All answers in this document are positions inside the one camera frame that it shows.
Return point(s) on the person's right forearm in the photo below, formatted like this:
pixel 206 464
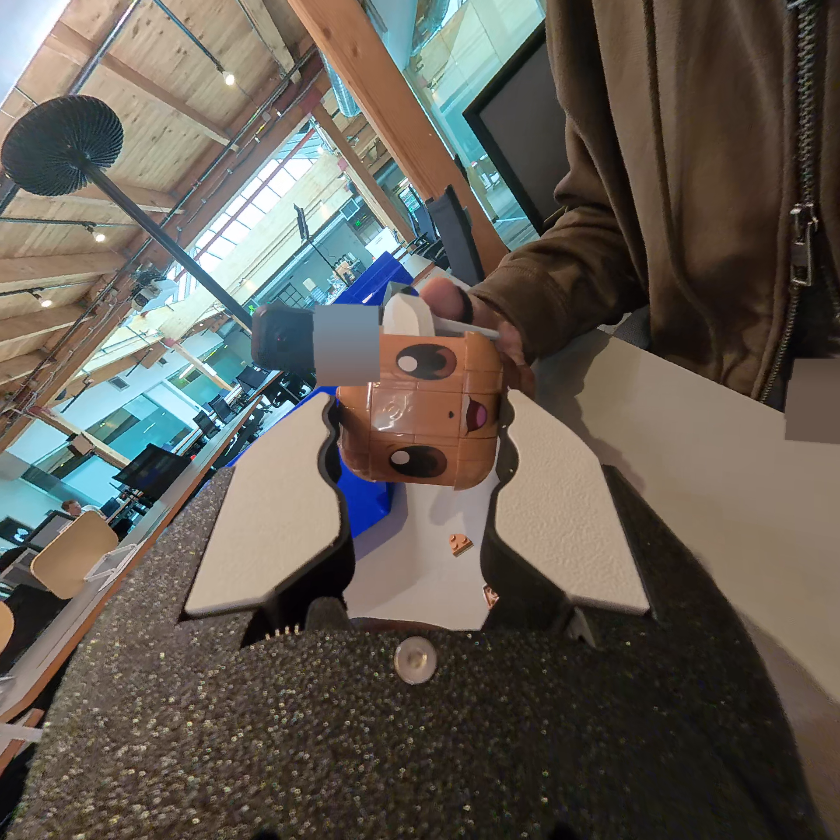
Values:
pixel 558 289

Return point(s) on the black light stand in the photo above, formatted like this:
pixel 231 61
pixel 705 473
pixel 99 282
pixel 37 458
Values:
pixel 300 220

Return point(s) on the black ceiling pole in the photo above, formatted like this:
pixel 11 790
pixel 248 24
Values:
pixel 62 144

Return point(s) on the wooden post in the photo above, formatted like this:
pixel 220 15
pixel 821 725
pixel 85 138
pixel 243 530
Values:
pixel 394 131

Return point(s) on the beige chair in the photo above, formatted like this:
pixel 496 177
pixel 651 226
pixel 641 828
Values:
pixel 72 551

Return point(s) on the row of black office chairs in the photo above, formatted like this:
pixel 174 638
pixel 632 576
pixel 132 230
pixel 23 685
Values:
pixel 249 380

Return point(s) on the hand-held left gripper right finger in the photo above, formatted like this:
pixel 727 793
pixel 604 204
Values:
pixel 564 518

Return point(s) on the silver air duct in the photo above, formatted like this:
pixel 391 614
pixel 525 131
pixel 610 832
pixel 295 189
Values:
pixel 344 85

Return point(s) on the black mesh chair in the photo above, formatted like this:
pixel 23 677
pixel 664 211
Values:
pixel 453 229

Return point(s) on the small brown lego wedge piece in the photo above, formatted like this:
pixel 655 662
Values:
pixel 459 544

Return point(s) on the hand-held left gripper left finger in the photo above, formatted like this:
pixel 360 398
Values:
pixel 275 518

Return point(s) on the large black monitor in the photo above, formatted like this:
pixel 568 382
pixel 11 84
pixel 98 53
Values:
pixel 518 131

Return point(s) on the person's right hand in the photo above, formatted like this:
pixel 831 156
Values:
pixel 446 298

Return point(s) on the stacked blue plastic bins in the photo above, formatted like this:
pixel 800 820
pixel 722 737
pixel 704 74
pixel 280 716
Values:
pixel 384 266

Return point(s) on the brown lego head with face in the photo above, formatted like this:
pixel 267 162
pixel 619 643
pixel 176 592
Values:
pixel 420 413

